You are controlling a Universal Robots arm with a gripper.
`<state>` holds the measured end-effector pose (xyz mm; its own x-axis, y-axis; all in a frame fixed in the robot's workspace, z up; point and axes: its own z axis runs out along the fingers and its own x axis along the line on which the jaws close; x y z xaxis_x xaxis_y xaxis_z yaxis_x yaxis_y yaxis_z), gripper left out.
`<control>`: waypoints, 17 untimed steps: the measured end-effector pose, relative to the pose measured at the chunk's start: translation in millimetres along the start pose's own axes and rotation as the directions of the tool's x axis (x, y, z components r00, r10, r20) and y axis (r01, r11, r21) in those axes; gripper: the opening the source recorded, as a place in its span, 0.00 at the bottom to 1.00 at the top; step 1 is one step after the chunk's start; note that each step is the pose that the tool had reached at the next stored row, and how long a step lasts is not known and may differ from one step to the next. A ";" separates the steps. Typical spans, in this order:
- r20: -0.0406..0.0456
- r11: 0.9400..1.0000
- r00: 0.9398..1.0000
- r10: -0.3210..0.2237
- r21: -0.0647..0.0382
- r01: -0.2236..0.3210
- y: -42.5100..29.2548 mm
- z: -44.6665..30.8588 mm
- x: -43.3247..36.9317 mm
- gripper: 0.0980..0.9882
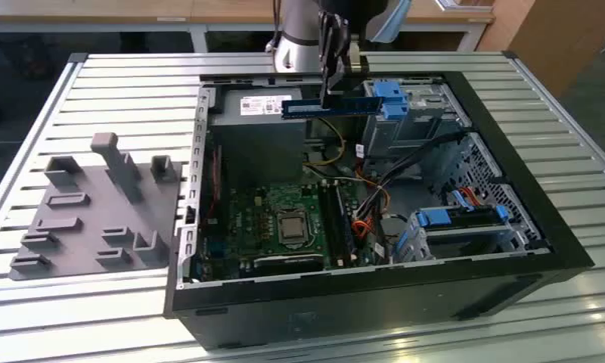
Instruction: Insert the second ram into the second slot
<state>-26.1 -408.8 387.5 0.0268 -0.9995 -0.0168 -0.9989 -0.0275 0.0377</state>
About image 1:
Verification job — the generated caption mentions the hard disk in blue carrier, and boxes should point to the hard disk in blue carrier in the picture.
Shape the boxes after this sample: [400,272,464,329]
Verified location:
[408,206,511,262]

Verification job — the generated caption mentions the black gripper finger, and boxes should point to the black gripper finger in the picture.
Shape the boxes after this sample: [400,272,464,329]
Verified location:
[332,17,357,95]
[316,10,341,110]

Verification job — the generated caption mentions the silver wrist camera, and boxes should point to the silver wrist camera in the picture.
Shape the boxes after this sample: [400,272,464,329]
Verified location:
[349,33,371,75]

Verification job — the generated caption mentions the green motherboard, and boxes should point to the green motherboard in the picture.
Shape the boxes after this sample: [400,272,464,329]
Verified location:
[198,181,380,281]

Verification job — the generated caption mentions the silver CPU in socket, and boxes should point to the silver CPU in socket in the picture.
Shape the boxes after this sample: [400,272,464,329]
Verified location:
[276,209,313,249]

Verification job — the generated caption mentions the red flat data wire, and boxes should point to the red flat data wire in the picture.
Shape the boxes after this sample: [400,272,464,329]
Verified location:
[453,186,491,209]

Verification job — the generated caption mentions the yellow wire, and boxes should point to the yellow wire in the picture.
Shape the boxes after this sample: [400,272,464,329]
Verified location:
[301,116,347,167]

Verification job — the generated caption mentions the orange wire bundle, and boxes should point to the orange wire bundle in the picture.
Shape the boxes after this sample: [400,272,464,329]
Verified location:
[351,221,375,240]

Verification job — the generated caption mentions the grey plastic parts rack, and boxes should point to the grey plastic parts rack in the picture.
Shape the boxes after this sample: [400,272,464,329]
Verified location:
[8,132,185,281]

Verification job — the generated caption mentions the wooden cabinet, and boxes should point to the wooden cabinet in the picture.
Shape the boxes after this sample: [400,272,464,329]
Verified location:
[476,0,605,100]

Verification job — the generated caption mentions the blue plastic drive latch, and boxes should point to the blue plastic drive latch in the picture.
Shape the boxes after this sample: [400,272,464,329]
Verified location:
[383,101,411,120]
[375,81,408,102]

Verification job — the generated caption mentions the grey power supply unit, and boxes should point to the grey power supply unit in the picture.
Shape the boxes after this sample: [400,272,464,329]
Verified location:
[209,88,309,185]

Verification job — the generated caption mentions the black graphics card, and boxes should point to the black graphics card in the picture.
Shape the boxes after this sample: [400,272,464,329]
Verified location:
[251,253,327,277]

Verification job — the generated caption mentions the wooden desk with white frame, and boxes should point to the wooden desk with white frame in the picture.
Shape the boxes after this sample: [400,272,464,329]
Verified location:
[0,0,496,52]

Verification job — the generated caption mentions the black open PC case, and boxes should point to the black open PC case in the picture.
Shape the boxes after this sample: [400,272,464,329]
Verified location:
[161,70,596,351]

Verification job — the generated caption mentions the grey metal drive cage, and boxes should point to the grey metal drive cage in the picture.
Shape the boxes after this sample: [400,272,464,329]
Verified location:
[361,77,473,160]

